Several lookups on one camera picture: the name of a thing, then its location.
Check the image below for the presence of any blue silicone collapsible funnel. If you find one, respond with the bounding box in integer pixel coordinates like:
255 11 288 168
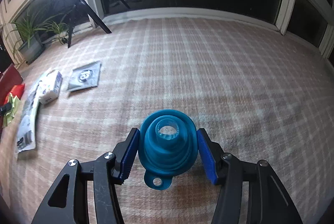
138 109 198 191

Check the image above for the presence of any grey foil sachet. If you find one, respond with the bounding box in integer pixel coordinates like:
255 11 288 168
67 61 101 92

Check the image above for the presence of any white patterned tissue pack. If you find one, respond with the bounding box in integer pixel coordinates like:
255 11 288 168
39 70 63 105

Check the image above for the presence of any white printed plastic package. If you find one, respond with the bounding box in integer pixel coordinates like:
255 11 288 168
16 69 55 153

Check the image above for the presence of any pink plaid blanket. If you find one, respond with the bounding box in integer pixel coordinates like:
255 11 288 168
1 18 333 223

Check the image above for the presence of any yellow green fabric item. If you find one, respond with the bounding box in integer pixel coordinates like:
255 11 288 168
1 93 21 128

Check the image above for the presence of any red folded fabric bag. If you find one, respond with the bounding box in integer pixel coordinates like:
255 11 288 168
4 84 25 104

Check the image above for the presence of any dark red paper bag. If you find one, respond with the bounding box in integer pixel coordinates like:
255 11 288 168
0 64 23 106

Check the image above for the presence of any potted spider plant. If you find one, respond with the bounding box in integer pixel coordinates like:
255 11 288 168
9 7 70 58

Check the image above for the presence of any black tripod stand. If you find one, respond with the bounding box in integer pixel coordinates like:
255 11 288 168
67 0 112 48

